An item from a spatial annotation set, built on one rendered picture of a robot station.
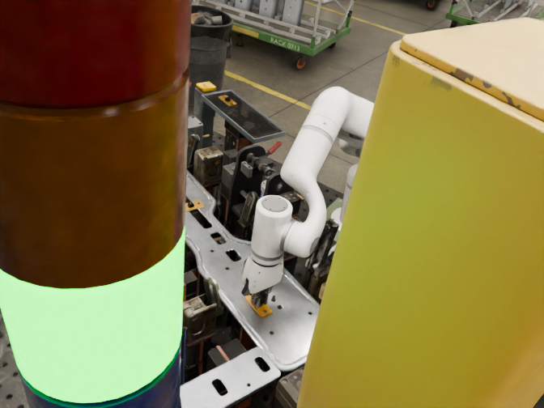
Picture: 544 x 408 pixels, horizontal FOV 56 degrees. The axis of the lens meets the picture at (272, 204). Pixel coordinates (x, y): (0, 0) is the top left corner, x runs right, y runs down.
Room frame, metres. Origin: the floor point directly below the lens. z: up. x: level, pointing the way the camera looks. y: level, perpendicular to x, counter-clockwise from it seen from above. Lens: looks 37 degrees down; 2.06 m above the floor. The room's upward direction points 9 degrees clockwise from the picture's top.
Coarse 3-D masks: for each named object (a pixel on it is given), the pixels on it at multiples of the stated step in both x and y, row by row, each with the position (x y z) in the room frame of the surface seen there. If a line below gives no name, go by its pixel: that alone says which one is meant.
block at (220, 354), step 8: (224, 344) 0.82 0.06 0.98; (232, 344) 0.82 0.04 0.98; (240, 344) 0.83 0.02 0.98; (208, 352) 0.79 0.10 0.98; (216, 352) 0.79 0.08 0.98; (224, 352) 0.80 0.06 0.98; (232, 352) 0.80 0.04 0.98; (240, 352) 0.80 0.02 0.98; (208, 360) 0.78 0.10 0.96; (216, 360) 0.77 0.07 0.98; (224, 360) 0.77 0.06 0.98; (208, 368) 0.78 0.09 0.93; (216, 384) 0.75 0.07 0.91; (224, 392) 0.75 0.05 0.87
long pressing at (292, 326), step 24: (192, 192) 1.41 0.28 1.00; (192, 216) 1.28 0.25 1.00; (192, 240) 1.16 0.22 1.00; (240, 240) 1.19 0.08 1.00; (216, 264) 1.08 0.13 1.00; (240, 264) 1.10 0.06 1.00; (240, 288) 1.00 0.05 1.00; (288, 288) 1.03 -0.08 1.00; (240, 312) 0.91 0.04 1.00; (264, 312) 0.93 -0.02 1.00; (288, 312) 0.94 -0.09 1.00; (312, 312) 0.95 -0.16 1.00; (264, 336) 0.85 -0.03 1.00; (288, 336) 0.86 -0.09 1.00; (288, 360) 0.79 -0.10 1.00
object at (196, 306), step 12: (192, 300) 0.89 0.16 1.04; (204, 300) 0.92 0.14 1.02; (192, 312) 0.85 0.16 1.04; (204, 312) 0.87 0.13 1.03; (192, 324) 0.84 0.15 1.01; (204, 324) 0.87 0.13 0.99; (192, 336) 0.84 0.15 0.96; (204, 336) 0.87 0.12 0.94; (192, 348) 0.86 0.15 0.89; (204, 348) 0.88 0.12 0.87; (192, 360) 0.86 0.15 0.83; (204, 360) 0.87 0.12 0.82; (192, 372) 0.85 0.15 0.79; (204, 372) 0.88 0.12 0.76
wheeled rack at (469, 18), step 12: (480, 0) 8.03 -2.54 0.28; (516, 0) 8.34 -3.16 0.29; (456, 12) 7.15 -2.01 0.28; (468, 12) 7.25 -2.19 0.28; (480, 12) 7.32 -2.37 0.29; (492, 12) 7.45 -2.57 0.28; (504, 12) 7.40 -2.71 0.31; (516, 12) 7.65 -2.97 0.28; (528, 12) 7.61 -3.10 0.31; (540, 12) 7.89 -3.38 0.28; (456, 24) 7.12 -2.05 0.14; (468, 24) 6.93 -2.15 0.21
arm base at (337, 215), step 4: (348, 188) 1.60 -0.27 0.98; (344, 192) 1.63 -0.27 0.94; (348, 192) 1.60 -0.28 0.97; (344, 196) 1.62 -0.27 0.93; (348, 196) 1.60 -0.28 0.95; (344, 200) 1.61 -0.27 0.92; (344, 204) 1.61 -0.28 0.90; (340, 208) 1.70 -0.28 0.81; (344, 208) 1.61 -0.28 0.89; (336, 212) 1.67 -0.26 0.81; (340, 212) 1.68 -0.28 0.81; (344, 212) 1.60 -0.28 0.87; (332, 216) 1.65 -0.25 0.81; (336, 216) 1.65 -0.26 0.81; (340, 216) 1.63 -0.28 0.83; (336, 220) 1.62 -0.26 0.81; (340, 220) 1.62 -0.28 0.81; (340, 224) 1.60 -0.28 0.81; (340, 228) 1.57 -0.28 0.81
